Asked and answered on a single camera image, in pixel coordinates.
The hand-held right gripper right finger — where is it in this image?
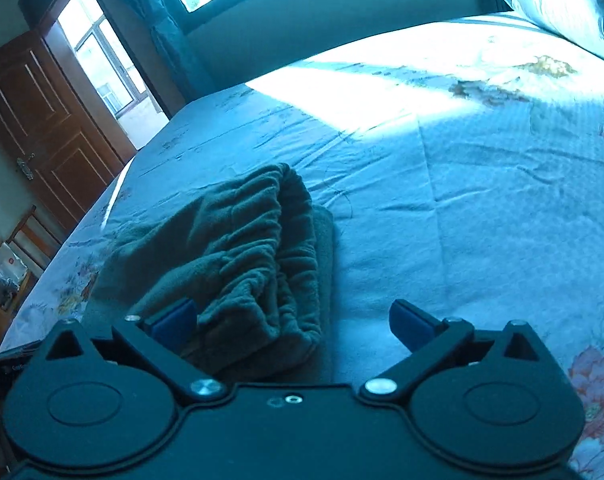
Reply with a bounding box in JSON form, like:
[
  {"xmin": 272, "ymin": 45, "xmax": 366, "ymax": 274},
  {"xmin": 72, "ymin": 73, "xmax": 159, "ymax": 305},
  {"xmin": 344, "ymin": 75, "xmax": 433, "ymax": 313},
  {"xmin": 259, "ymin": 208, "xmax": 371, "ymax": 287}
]
[{"xmin": 359, "ymin": 298, "xmax": 541, "ymax": 404}]

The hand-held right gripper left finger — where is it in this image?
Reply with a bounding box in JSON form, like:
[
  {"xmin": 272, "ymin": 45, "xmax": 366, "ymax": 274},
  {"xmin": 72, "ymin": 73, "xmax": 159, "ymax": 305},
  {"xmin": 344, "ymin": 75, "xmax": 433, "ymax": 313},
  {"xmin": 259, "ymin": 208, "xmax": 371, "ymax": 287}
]
[{"xmin": 46, "ymin": 297, "xmax": 229, "ymax": 404}]

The green fleece blanket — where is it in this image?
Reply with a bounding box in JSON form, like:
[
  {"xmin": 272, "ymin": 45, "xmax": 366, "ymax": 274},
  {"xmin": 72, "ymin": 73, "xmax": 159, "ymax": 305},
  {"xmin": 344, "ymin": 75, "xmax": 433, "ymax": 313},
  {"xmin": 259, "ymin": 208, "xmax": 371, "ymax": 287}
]
[{"xmin": 84, "ymin": 162, "xmax": 337, "ymax": 384}]

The white plastic bag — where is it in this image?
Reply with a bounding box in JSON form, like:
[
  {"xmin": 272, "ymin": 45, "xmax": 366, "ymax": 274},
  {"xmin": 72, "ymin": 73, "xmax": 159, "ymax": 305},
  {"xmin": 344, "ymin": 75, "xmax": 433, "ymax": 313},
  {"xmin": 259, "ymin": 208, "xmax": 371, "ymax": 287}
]
[{"xmin": 0, "ymin": 242, "xmax": 31, "ymax": 307}]

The wooden chair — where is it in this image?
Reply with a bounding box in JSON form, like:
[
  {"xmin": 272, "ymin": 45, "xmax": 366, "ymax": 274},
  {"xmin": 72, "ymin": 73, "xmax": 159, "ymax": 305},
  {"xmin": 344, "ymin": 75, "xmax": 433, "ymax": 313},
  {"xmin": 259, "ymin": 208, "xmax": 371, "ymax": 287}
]
[{"xmin": 0, "ymin": 204, "xmax": 66, "ymax": 357}]

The bed with floral sheet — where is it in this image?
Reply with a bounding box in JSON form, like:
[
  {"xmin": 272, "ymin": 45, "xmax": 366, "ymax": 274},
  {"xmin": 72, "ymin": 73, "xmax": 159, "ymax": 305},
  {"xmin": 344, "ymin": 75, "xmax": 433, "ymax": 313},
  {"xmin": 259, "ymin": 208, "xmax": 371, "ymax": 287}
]
[{"xmin": 0, "ymin": 12, "xmax": 604, "ymax": 480}]

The brown wooden door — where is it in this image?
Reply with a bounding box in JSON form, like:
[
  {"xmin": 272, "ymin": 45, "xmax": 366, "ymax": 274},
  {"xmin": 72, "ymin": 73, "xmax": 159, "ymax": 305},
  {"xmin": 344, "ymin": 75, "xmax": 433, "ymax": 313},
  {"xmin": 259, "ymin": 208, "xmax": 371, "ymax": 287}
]
[{"xmin": 0, "ymin": 30, "xmax": 138, "ymax": 235}]

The white framed hallway window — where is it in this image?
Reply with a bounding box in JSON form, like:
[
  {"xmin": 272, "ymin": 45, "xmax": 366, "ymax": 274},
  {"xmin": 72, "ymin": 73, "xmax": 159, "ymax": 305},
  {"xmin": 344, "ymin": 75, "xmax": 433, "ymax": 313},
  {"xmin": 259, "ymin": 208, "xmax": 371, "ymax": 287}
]
[{"xmin": 56, "ymin": 0, "xmax": 163, "ymax": 122}]

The teal curtain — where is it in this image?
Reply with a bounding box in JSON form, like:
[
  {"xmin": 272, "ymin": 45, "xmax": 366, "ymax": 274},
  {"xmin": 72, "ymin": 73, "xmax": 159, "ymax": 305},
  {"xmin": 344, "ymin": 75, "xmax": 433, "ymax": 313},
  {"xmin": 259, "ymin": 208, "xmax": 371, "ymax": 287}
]
[{"xmin": 89, "ymin": 0, "xmax": 217, "ymax": 104}]

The light pillow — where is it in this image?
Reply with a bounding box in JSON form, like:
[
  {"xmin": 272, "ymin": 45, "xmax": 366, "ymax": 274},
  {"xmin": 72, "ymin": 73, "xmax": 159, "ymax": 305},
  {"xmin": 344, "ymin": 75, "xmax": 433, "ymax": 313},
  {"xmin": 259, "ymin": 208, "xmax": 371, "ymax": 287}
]
[{"xmin": 500, "ymin": 0, "xmax": 604, "ymax": 70}]

